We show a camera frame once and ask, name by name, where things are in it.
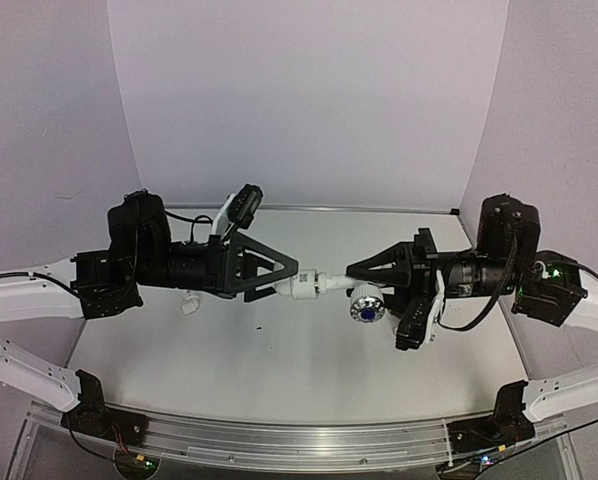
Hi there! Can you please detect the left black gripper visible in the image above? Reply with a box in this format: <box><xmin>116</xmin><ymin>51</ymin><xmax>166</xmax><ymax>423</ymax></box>
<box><xmin>131</xmin><ymin>231</ymin><xmax>300</xmax><ymax>305</ymax></box>

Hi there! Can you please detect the white faucet chrome knob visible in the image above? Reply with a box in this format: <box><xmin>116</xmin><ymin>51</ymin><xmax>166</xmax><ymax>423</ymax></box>
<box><xmin>314</xmin><ymin>269</ymin><xmax>386</xmax><ymax>325</ymax></box>

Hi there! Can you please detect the white elbow fitting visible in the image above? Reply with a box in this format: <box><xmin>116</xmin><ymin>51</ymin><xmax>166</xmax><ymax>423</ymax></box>
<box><xmin>273</xmin><ymin>269</ymin><xmax>319</xmax><ymax>300</ymax></box>

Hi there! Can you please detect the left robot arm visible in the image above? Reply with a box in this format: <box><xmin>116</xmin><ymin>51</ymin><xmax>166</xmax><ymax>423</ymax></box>
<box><xmin>0</xmin><ymin>184</ymin><xmax>299</xmax><ymax>435</ymax></box>

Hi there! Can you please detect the white elbow fitting far left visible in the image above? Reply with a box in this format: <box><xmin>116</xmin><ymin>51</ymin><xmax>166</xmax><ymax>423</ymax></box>
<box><xmin>181</xmin><ymin>291</ymin><xmax>200</xmax><ymax>316</ymax></box>

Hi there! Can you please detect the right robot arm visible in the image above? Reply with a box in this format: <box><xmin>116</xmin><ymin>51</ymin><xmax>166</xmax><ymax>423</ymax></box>
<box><xmin>346</xmin><ymin>194</ymin><xmax>598</xmax><ymax>351</ymax></box>

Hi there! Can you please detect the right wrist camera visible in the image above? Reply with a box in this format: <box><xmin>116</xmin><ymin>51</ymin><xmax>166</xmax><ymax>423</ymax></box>
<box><xmin>395</xmin><ymin>270</ymin><xmax>445</xmax><ymax>351</ymax></box>

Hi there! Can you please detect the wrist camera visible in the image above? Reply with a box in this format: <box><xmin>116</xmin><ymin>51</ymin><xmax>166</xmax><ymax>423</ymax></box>
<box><xmin>395</xmin><ymin>270</ymin><xmax>445</xmax><ymax>351</ymax></box>
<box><xmin>210</xmin><ymin>184</ymin><xmax>264</xmax><ymax>239</ymax></box>

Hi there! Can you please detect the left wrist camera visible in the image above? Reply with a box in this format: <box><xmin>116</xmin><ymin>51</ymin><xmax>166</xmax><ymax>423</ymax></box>
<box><xmin>210</xmin><ymin>184</ymin><xmax>264</xmax><ymax>239</ymax></box>

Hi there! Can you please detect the right camera black cable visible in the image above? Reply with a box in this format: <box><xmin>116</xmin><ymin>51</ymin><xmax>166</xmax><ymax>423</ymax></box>
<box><xmin>436</xmin><ymin>219</ymin><xmax>523</xmax><ymax>332</ymax></box>

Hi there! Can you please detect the aluminium front rail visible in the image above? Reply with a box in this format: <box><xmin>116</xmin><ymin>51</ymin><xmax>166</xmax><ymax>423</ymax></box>
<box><xmin>29</xmin><ymin>402</ymin><xmax>565</xmax><ymax>474</ymax></box>

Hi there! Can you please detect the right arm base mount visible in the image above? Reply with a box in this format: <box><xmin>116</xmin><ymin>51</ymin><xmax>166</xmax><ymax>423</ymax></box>
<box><xmin>448</xmin><ymin>380</ymin><xmax>535</xmax><ymax>455</ymax></box>

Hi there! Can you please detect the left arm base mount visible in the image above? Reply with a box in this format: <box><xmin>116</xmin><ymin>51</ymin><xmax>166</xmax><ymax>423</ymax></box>
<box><xmin>61</xmin><ymin>370</ymin><xmax>149</xmax><ymax>447</ymax></box>

